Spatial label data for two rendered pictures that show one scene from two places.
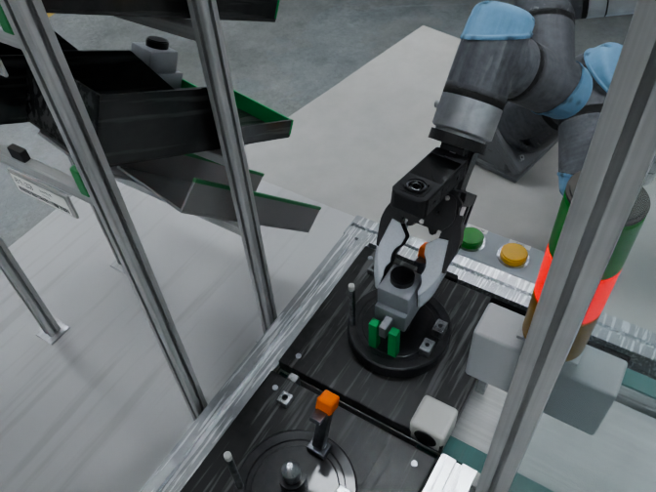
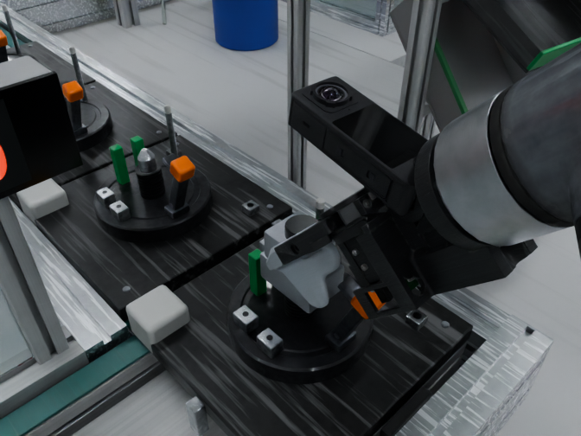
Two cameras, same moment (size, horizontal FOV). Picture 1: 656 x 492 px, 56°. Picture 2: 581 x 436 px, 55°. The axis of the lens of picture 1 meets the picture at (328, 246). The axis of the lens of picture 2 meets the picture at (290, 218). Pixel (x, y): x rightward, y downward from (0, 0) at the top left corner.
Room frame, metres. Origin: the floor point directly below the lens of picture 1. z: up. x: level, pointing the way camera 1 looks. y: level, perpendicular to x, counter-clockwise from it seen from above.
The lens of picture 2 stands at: (0.54, -0.44, 1.39)
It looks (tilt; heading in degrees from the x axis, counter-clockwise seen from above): 39 degrees down; 101
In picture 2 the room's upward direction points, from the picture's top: straight up
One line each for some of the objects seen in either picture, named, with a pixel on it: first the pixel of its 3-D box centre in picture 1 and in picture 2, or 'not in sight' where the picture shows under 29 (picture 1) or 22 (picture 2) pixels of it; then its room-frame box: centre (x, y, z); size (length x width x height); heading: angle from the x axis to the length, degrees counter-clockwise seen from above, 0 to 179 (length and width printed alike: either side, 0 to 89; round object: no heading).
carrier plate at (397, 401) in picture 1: (398, 336); (299, 328); (0.48, -0.09, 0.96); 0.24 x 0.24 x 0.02; 55
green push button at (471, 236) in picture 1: (470, 239); not in sight; (0.64, -0.22, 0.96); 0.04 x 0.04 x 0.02
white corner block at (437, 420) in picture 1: (432, 424); (159, 318); (0.34, -0.11, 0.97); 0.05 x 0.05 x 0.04; 55
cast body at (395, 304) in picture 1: (397, 297); (293, 249); (0.47, -0.08, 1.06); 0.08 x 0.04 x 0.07; 145
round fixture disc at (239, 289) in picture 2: (398, 328); (299, 315); (0.48, -0.09, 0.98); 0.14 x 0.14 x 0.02
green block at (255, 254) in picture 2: (393, 342); (258, 272); (0.43, -0.07, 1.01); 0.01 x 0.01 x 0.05; 55
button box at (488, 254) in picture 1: (510, 268); not in sight; (0.60, -0.28, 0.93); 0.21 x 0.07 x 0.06; 55
